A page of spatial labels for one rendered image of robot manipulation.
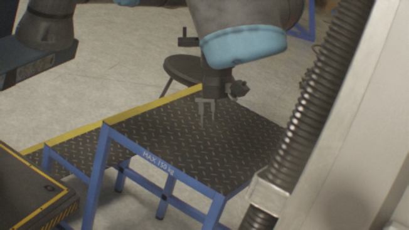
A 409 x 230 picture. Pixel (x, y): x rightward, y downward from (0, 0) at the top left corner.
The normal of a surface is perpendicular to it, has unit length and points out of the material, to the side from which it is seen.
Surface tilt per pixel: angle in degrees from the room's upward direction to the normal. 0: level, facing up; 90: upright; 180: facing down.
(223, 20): 87
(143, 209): 0
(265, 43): 67
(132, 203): 0
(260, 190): 84
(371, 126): 79
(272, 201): 84
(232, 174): 0
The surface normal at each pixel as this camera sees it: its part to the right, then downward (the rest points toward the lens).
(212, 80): -0.45, -0.22
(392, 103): -0.43, 0.06
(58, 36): 0.70, 0.17
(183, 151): 0.29, -0.86
